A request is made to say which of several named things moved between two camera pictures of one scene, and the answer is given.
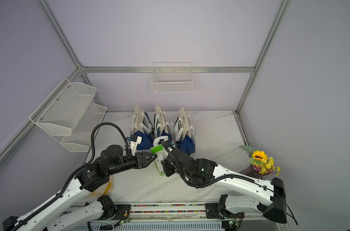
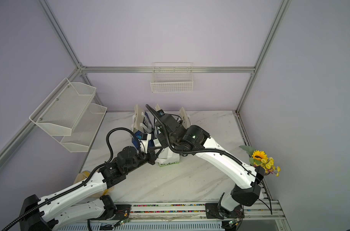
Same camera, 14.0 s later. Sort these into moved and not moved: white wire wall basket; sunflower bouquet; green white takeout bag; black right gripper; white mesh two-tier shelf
Moved: black right gripper; green white takeout bag
Not moved: white mesh two-tier shelf; sunflower bouquet; white wire wall basket
